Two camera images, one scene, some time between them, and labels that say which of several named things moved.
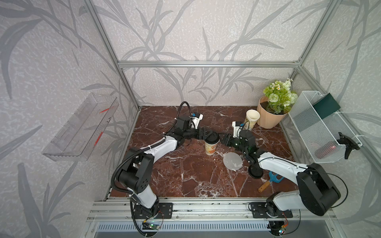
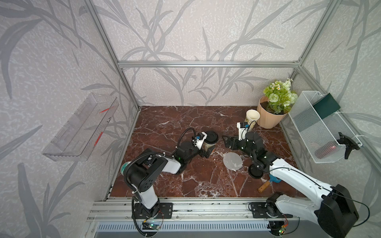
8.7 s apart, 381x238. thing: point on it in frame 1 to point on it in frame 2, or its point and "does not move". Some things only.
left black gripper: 202,135 to 202,153
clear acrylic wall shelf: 77,138 does not move
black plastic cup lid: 213,138 does not move
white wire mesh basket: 315,116 does not move
